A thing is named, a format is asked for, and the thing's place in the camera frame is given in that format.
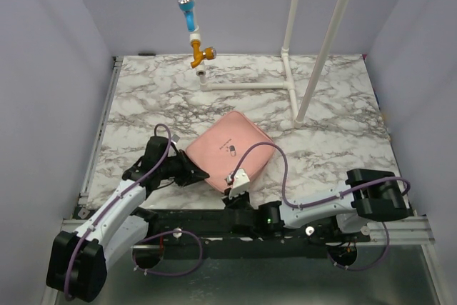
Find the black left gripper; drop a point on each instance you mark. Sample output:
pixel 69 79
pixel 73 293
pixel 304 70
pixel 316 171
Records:
pixel 191 172

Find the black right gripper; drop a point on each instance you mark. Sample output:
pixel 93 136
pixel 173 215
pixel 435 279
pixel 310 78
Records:
pixel 235 201

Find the pink medicine kit case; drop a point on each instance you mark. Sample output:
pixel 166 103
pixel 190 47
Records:
pixel 218 150

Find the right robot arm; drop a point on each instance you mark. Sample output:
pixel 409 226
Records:
pixel 366 195

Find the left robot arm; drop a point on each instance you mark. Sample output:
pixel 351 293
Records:
pixel 80 259

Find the orange brass faucet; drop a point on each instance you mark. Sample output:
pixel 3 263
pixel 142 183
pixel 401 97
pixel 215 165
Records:
pixel 200 55

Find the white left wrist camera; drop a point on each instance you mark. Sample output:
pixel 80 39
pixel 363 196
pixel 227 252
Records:
pixel 175 139

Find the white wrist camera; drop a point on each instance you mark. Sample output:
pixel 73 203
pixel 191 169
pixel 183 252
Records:
pixel 175 139
pixel 237 184

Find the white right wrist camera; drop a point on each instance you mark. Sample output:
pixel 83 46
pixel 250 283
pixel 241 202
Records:
pixel 237 184

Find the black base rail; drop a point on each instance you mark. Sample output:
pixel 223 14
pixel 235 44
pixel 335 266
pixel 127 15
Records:
pixel 241 234

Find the blue valve handle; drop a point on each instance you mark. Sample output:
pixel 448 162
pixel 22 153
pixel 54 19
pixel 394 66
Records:
pixel 187 7

